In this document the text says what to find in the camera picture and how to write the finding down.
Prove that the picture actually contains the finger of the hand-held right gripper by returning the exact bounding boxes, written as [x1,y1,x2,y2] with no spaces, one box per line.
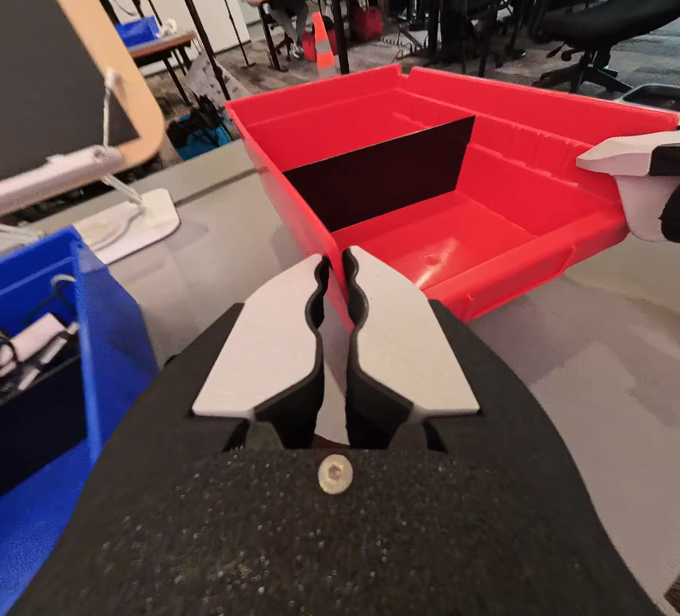
[576,130,680,177]

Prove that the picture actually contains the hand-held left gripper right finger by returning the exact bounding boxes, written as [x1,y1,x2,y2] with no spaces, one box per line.
[342,246,481,419]

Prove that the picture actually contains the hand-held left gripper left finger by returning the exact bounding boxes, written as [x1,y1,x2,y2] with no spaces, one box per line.
[191,254,329,419]

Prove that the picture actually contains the red plastic bin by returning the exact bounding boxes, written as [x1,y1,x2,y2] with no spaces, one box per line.
[226,64,680,324]

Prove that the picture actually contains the blue plastic bin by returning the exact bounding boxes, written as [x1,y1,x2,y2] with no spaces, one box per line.
[0,226,160,616]

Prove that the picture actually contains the black bin divider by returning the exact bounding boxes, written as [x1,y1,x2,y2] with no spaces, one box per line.
[282,116,476,233]
[0,353,90,496]

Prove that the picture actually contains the teal bag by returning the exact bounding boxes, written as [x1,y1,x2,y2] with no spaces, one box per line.
[166,96,233,161]

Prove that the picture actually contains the red bag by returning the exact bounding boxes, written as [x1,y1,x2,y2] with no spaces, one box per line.
[352,5,384,42]

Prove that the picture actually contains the orange traffic cone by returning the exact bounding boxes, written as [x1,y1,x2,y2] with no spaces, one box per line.
[311,12,339,78]

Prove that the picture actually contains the long grey table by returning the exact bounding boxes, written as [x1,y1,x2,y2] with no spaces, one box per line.
[127,32,198,107]

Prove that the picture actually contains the small blue bin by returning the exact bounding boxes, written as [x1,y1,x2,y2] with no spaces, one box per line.
[114,16,161,49]

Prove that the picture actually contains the black wood-rimmed board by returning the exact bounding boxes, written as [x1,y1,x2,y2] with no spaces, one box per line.
[0,0,166,182]

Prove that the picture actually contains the white board bracket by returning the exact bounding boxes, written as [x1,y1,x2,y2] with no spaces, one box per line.
[0,145,126,217]

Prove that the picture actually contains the thin wire with white end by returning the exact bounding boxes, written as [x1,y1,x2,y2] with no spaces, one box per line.
[102,69,124,148]

